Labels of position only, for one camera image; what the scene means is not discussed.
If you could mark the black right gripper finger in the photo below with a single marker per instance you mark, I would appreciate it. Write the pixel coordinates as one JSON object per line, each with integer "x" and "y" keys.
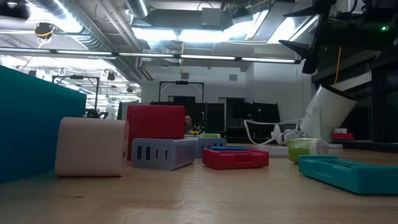
{"x": 300, "y": 49}
{"x": 311, "y": 12}

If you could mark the green and white plug charger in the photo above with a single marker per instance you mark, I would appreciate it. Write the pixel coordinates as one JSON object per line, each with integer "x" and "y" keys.
{"x": 303, "y": 151}

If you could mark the white card case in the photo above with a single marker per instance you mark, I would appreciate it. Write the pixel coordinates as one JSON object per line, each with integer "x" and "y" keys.
{"x": 273, "y": 151}

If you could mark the red card case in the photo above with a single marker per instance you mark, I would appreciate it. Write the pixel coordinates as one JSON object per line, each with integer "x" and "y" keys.
{"x": 235, "y": 159}

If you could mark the light blue plug charger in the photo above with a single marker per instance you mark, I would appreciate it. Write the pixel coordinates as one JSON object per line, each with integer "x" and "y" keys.
{"x": 209, "y": 147}

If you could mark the red plug charger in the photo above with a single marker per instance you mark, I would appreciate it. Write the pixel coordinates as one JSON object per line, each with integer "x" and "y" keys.
{"x": 155, "y": 121}

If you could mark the lavender grey USB charger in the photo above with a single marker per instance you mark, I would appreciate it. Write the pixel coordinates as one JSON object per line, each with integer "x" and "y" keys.
{"x": 161, "y": 154}

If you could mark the pink plug charger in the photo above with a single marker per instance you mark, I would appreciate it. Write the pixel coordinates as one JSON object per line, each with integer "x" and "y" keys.
{"x": 93, "y": 146}

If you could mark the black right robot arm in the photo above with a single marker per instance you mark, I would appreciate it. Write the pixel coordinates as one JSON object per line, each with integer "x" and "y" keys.
{"x": 357, "y": 31}

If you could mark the black background cabinets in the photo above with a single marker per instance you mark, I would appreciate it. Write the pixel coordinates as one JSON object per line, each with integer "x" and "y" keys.
{"x": 242, "y": 115}

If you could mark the white background box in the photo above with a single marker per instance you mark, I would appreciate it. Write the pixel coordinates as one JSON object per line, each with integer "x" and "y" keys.
{"x": 340, "y": 130}

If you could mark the red background box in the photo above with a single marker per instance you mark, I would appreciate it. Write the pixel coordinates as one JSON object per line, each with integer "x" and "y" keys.
{"x": 342, "y": 136}

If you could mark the long ceiling light bar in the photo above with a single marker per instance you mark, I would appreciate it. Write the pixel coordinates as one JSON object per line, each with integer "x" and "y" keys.
{"x": 205, "y": 57}

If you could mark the teal card case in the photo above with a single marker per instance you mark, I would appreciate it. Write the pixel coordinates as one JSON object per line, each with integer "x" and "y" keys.
{"x": 348, "y": 174}

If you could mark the person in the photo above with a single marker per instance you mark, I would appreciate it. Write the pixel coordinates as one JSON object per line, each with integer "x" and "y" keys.
{"x": 188, "y": 123}

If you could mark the teal tray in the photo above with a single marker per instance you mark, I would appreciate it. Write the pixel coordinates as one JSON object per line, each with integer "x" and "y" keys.
{"x": 31, "y": 124}

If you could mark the black gantry frame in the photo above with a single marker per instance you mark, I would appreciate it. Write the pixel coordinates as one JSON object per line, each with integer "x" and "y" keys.
{"x": 182, "y": 82}

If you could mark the silver ceiling duct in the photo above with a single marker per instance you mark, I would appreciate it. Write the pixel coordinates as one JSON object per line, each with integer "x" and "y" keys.
{"x": 77, "y": 28}

